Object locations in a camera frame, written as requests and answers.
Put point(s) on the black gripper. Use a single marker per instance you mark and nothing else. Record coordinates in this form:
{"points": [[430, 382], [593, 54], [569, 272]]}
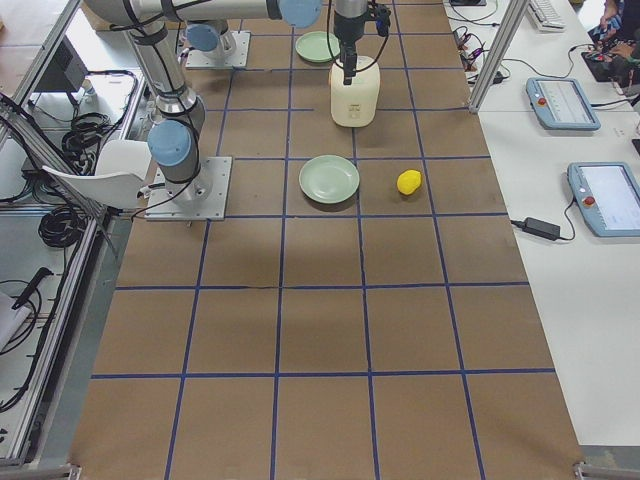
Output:
{"points": [[346, 31]]}

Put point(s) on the cream rice cooker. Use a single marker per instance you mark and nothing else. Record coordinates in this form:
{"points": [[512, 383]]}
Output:
{"points": [[355, 105]]}

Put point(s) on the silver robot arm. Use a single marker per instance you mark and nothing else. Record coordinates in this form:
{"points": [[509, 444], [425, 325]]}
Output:
{"points": [[174, 142], [207, 28]]}

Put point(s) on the green plate far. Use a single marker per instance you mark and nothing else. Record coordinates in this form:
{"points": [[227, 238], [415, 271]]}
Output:
{"points": [[317, 47]]}

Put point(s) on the green plate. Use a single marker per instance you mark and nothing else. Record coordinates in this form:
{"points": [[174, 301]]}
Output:
{"points": [[329, 179], [317, 47]]}

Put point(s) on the green plate near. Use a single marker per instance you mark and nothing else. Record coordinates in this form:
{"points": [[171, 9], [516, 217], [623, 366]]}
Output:
{"points": [[329, 179]]}

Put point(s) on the yellow toy lemon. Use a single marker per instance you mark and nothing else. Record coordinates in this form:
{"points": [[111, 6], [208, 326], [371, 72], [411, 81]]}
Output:
{"points": [[408, 182]]}

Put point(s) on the white keyboard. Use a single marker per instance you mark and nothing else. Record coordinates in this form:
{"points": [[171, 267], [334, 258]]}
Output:
{"points": [[544, 16]]}

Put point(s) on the far teach pendant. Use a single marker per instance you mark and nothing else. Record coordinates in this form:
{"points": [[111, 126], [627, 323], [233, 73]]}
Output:
{"points": [[561, 104]]}

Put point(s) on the teach pendant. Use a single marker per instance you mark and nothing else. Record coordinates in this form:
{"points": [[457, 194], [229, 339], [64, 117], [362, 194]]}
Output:
{"points": [[607, 195], [561, 104]]}

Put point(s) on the white plastic chair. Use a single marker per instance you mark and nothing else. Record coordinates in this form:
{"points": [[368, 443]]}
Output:
{"points": [[119, 174]]}

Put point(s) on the black power adapter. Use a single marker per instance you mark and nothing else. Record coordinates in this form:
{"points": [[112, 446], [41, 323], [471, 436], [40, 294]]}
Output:
{"points": [[541, 229]]}

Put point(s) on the near teach pendant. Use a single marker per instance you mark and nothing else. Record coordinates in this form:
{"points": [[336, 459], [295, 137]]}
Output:
{"points": [[607, 195]]}

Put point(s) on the aluminium frame post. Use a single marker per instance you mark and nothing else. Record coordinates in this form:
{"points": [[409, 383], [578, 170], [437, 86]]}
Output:
{"points": [[501, 42]]}

